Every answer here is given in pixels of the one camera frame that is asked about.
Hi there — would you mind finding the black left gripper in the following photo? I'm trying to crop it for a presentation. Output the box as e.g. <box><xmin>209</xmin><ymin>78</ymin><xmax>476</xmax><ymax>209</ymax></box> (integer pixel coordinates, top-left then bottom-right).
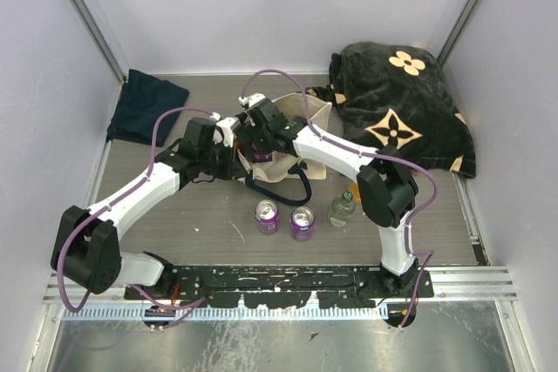
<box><xmin>200</xmin><ymin>139</ymin><xmax>246</xmax><ymax>181</ymax></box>

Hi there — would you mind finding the purple soda can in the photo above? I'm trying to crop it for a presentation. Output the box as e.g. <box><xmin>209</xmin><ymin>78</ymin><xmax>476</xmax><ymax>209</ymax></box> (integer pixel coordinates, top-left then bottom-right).
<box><xmin>289</xmin><ymin>206</ymin><xmax>315</xmax><ymax>241</ymax></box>
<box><xmin>254</xmin><ymin>152</ymin><xmax>272</xmax><ymax>163</ymax></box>
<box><xmin>255</xmin><ymin>200</ymin><xmax>280</xmax><ymax>235</ymax></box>

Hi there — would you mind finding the beige canvas tote bag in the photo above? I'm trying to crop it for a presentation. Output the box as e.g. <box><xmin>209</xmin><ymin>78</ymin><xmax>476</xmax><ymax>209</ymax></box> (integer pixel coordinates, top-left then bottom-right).
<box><xmin>235</xmin><ymin>93</ymin><xmax>332</xmax><ymax>206</ymax></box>

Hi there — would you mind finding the orange juice bottle green label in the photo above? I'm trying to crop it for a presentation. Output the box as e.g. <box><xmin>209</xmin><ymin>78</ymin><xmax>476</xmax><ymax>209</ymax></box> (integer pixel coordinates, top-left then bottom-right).
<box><xmin>349</xmin><ymin>183</ymin><xmax>362</xmax><ymax>204</ymax></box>

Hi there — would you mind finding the clear bottle green cap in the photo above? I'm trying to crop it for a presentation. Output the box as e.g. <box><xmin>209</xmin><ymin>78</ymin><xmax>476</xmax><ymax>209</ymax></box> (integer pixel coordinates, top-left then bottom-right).
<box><xmin>328</xmin><ymin>191</ymin><xmax>357</xmax><ymax>227</ymax></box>

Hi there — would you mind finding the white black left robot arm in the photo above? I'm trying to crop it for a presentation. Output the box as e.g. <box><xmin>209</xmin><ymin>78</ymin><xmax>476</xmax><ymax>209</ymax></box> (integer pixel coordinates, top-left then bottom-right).
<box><xmin>51</xmin><ymin>117</ymin><xmax>240</xmax><ymax>299</ymax></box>

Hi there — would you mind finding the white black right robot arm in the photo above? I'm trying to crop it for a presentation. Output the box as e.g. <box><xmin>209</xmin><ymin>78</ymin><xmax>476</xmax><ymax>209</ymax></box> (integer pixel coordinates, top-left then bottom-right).
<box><xmin>235</xmin><ymin>93</ymin><xmax>419</xmax><ymax>297</ymax></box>

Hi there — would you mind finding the dark navy folded cloth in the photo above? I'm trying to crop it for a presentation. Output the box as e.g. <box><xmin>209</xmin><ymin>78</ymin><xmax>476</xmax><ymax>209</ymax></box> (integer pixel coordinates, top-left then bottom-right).
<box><xmin>106</xmin><ymin>69</ymin><xmax>189</xmax><ymax>145</ymax></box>

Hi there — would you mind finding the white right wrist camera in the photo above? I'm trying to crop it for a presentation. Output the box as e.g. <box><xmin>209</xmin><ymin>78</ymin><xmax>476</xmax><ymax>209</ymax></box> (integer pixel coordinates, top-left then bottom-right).
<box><xmin>238</xmin><ymin>93</ymin><xmax>267</xmax><ymax>110</ymax></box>

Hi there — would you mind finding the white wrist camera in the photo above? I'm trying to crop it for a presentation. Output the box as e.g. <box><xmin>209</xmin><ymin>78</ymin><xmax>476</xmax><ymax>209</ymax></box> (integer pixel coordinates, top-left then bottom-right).
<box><xmin>210</xmin><ymin>112</ymin><xmax>241</xmax><ymax>148</ymax></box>
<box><xmin>238</xmin><ymin>93</ymin><xmax>267</xmax><ymax>110</ymax></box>

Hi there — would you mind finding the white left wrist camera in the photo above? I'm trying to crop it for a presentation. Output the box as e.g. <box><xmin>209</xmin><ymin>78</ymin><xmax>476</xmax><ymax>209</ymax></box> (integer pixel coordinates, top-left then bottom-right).
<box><xmin>210</xmin><ymin>112</ymin><xmax>241</xmax><ymax>148</ymax></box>

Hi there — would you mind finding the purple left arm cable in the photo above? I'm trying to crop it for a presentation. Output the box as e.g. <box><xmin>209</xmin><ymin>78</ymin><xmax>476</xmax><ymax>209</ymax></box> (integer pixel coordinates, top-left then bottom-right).
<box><xmin>58</xmin><ymin>107</ymin><xmax>223</xmax><ymax>330</ymax></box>

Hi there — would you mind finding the black mounting base plate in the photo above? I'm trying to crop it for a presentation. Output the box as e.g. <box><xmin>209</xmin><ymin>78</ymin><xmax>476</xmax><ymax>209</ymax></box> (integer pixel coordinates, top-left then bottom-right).
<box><xmin>145</xmin><ymin>265</ymin><xmax>434</xmax><ymax>309</ymax></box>

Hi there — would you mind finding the aluminium slotted rail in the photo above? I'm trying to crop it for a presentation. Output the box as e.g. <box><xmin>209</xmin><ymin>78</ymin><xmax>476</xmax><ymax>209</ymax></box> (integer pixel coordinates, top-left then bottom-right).
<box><xmin>62</xmin><ymin>304</ymin><xmax>388</xmax><ymax>321</ymax></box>

